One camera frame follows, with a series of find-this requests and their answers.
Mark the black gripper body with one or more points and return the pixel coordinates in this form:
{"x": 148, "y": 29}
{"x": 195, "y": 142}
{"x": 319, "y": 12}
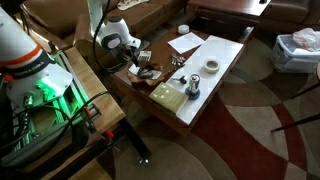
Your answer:
{"x": 126, "y": 55}

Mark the black sunglasses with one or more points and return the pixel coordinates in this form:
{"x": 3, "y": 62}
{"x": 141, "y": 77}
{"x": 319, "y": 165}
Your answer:
{"x": 145, "y": 73}

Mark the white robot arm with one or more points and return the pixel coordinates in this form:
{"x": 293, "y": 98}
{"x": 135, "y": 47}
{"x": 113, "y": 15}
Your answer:
{"x": 34, "y": 73}

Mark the white paper in bowl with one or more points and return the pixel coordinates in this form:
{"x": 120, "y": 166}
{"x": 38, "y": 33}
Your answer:
{"x": 155, "y": 74}

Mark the olive green book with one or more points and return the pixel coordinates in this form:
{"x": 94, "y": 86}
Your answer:
{"x": 168, "y": 97}

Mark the small calculator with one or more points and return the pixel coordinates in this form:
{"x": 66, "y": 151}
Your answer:
{"x": 144, "y": 55}

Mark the grey laptop on floor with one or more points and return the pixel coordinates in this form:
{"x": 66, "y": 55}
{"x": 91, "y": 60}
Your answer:
{"x": 145, "y": 44}

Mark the white cloth on sofa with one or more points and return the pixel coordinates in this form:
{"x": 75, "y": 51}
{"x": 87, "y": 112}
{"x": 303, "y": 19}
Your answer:
{"x": 126, "y": 4}

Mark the bundle of metal cutlery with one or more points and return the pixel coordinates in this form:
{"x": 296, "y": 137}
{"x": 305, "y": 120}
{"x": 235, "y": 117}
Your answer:
{"x": 177, "y": 60}

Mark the wooden coffee table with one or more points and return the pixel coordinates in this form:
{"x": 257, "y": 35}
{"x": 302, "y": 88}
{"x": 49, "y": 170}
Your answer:
{"x": 161, "y": 54}

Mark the white round container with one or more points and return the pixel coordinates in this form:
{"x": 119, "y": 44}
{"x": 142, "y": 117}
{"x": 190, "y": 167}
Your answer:
{"x": 183, "y": 29}

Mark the small black knob object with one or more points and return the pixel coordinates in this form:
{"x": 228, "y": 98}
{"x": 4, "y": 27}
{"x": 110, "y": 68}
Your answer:
{"x": 182, "y": 79}

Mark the white paper sheet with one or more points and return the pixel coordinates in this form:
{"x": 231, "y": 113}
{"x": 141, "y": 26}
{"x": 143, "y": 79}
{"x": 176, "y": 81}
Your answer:
{"x": 186, "y": 42}

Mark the brown leather sofa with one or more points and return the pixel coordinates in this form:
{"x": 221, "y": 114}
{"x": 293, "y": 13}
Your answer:
{"x": 66, "y": 22}

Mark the white marble slab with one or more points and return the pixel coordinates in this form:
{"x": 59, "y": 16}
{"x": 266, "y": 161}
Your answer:
{"x": 214, "y": 48}

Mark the metal cup on blue base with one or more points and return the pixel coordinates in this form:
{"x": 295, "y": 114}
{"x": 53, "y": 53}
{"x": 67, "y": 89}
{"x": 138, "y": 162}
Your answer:
{"x": 193, "y": 91}

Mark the roll of masking tape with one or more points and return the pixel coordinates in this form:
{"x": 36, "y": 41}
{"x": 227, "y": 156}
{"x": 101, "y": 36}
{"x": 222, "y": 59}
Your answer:
{"x": 211, "y": 66}

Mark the dark wooden side table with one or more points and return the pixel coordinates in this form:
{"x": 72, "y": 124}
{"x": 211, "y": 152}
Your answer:
{"x": 226, "y": 16}

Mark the patterned round rug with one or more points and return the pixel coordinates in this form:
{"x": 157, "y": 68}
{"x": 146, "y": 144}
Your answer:
{"x": 246, "y": 132}

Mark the white plastic storage bin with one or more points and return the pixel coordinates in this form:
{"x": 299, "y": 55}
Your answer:
{"x": 288, "y": 57}

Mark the white plastic bag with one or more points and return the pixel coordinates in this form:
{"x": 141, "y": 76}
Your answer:
{"x": 308, "y": 39}

